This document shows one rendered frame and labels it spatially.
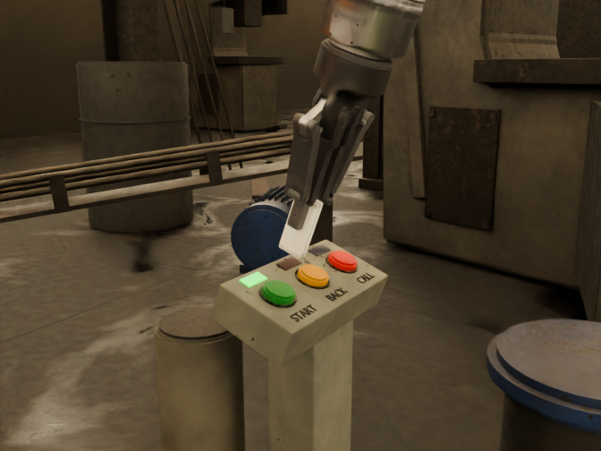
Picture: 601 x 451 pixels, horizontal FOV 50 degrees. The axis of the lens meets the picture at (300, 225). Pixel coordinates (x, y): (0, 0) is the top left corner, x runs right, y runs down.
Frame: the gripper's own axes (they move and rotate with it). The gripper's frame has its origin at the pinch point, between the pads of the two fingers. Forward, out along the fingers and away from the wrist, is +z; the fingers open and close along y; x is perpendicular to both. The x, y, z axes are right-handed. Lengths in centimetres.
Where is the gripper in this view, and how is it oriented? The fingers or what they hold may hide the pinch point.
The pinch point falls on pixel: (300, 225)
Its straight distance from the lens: 71.6
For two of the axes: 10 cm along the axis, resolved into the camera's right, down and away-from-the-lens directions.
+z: -2.9, 8.6, 4.2
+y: -5.6, 2.1, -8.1
